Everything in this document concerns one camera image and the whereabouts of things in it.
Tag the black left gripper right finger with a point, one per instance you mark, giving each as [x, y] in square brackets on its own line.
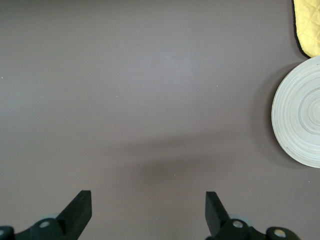
[217, 220]

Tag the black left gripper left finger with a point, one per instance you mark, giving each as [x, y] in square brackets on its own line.
[72, 220]

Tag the round wooden plate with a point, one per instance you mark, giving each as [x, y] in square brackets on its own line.
[300, 112]

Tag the yellow quilted oven mitt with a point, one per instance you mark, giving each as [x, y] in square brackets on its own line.
[308, 27]

